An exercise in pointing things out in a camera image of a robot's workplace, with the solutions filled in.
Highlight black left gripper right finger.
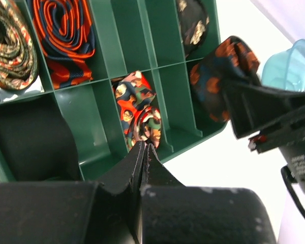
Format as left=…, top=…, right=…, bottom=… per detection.
left=140, top=145, right=277, bottom=243

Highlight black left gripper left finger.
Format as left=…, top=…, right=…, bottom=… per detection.
left=0, top=142, right=145, bottom=243

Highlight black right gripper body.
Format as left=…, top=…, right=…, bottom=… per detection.
left=249, top=122, right=305, bottom=188

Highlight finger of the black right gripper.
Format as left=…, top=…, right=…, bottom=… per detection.
left=222, top=79, right=305, bottom=139

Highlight black orange floral tie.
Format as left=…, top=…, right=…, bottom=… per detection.
left=190, top=36, right=261, bottom=123

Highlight teal translucent plastic tub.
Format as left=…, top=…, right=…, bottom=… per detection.
left=261, top=39, right=305, bottom=92

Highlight rolled plain black tie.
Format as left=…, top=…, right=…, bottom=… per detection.
left=0, top=102, right=81, bottom=181

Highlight rolled dark patterned tie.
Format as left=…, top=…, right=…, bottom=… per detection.
left=176, top=0, right=210, bottom=57

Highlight green compartment organizer tray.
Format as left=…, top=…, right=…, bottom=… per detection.
left=0, top=1, right=224, bottom=182

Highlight rolled beige brown tie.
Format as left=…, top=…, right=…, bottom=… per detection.
left=0, top=1, right=38, bottom=90

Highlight rolled red black tie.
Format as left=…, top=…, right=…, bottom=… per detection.
left=27, top=0, right=96, bottom=89

